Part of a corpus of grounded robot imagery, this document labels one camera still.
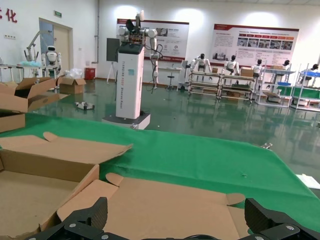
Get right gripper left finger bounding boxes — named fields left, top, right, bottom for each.
left=24, top=196, right=108, bottom=240

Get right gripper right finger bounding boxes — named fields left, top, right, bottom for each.
left=239, top=198, right=320, bottom=240

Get open flat cardboard box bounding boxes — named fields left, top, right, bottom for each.
left=0, top=131, right=134, bottom=238
left=56, top=172, right=251, bottom=240

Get metal parts on floor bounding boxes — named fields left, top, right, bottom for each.
left=74, top=100, right=96, bottom=111

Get small open cardboard box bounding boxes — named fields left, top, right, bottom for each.
left=0, top=109, right=26, bottom=133
left=0, top=76, right=70, bottom=113

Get cardboard box on floor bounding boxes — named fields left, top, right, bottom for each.
left=57, top=76, right=87, bottom=95

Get white flat panel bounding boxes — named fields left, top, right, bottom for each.
left=296, top=174, right=320, bottom=190

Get green table cloth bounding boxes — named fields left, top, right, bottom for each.
left=0, top=109, right=320, bottom=227

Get white pipe shelving rack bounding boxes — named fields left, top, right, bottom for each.
left=188, top=69, right=223, bottom=98
left=254, top=68, right=296, bottom=109
left=219, top=73, right=255, bottom=104
left=289, top=70, right=320, bottom=113

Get red bin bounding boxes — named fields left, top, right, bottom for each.
left=84, top=67, right=97, bottom=81

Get clear plastic bag pile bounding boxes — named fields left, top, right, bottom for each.
left=64, top=68, right=84, bottom=81

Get seated white humanoid robot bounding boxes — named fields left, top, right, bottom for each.
left=303, top=63, right=320, bottom=81
left=223, top=54, right=240, bottom=76
left=280, top=59, right=293, bottom=71
left=190, top=53, right=213, bottom=74
left=251, top=58, right=266, bottom=79

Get black stool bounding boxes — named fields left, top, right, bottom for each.
left=166, top=72, right=175, bottom=90

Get white desk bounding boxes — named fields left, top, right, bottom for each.
left=159, top=66, right=183, bottom=87

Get black panel on stand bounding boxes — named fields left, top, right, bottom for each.
left=106, top=37, right=120, bottom=83

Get small white humanoid robot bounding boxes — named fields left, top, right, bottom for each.
left=41, top=45, right=62, bottom=79

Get blue items pile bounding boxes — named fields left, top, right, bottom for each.
left=18, top=61, right=41, bottom=68

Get white work table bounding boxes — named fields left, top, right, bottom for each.
left=0, top=63, right=44, bottom=84

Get beige door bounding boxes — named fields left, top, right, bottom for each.
left=38, top=17, right=74, bottom=76

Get white pedestal robot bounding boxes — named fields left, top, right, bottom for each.
left=101, top=9, right=165, bottom=130

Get wide red framed wall poster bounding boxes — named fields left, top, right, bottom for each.
left=212, top=23, right=300, bottom=69

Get white wall pipe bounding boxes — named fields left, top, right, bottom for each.
left=94, top=0, right=101, bottom=65

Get red wall lettering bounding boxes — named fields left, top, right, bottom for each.
left=0, top=7, right=18, bottom=25

